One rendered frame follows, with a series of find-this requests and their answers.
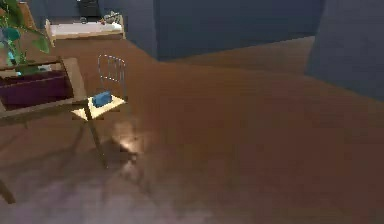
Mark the wire-back chair with pale seat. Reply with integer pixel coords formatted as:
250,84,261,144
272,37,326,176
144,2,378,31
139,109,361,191
70,54,129,122

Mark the white bed with wooden frame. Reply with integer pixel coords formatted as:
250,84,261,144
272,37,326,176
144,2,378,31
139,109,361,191
44,13,127,47

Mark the black cabinet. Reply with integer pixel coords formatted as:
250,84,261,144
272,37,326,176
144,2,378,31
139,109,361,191
77,0,100,18

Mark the green house plant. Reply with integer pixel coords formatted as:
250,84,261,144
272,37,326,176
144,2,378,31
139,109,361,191
0,0,52,77

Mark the blue box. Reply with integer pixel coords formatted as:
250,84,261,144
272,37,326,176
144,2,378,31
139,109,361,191
92,90,113,108

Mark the wooden table with purple top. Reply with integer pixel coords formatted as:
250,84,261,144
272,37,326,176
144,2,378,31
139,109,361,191
0,56,109,205

